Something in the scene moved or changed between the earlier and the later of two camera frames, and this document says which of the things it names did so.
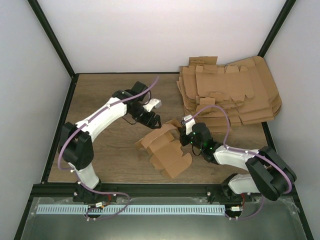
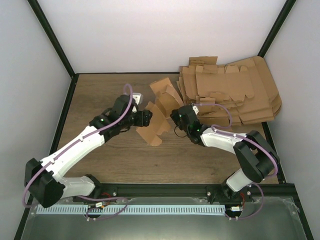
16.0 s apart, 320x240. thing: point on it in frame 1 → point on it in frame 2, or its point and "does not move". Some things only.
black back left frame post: (37, 10) does not move
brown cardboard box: (163, 148) → (167, 99)
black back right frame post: (285, 11) does not move
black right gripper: (182, 131) → (174, 116)
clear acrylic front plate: (263, 218) does not move
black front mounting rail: (114, 192) does not move
